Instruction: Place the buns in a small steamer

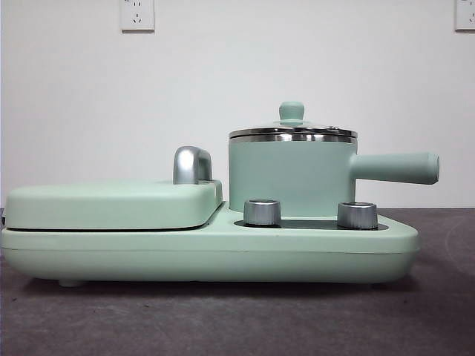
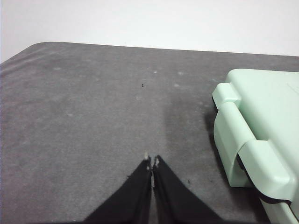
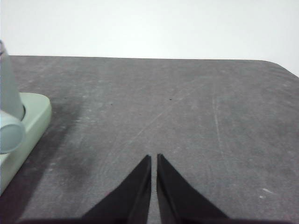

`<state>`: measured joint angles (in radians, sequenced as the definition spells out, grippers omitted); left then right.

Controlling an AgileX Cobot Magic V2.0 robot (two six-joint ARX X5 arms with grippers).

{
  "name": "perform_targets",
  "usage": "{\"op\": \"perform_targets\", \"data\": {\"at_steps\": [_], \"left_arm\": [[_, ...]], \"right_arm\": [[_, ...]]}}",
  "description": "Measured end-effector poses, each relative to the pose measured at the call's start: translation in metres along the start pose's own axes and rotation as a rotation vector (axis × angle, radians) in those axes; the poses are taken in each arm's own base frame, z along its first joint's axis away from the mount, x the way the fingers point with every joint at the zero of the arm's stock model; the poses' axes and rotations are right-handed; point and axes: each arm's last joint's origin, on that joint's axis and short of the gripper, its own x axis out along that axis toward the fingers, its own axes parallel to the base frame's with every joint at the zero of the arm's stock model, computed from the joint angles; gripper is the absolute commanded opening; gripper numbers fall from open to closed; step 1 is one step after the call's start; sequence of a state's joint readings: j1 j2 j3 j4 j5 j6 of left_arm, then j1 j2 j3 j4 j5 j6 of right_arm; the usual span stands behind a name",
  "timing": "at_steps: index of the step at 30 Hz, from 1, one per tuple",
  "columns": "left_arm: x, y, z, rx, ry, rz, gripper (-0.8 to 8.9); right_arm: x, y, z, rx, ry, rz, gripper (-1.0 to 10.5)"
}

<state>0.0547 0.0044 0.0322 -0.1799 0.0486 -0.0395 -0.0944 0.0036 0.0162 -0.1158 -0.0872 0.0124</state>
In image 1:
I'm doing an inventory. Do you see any black control panel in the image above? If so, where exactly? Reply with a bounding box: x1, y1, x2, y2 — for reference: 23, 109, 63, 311
234, 218, 389, 230

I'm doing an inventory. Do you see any glass pot lid green knob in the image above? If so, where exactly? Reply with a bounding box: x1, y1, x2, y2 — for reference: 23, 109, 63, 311
228, 101, 360, 136

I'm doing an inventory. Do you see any mint green breakfast machine base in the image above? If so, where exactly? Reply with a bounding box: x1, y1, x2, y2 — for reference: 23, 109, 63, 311
0, 207, 420, 289

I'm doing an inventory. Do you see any mint green handled pot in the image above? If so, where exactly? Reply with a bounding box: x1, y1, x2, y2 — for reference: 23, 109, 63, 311
227, 132, 441, 219

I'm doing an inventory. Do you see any silver control knob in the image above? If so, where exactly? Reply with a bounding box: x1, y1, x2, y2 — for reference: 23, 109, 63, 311
336, 201, 379, 228
243, 198, 282, 227

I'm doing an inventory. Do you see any silver griddle cover handle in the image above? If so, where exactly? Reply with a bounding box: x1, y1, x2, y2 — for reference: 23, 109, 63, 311
171, 145, 214, 185

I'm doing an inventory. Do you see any mint green griddle cover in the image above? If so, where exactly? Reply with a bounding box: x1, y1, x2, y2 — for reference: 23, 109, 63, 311
4, 179, 224, 232

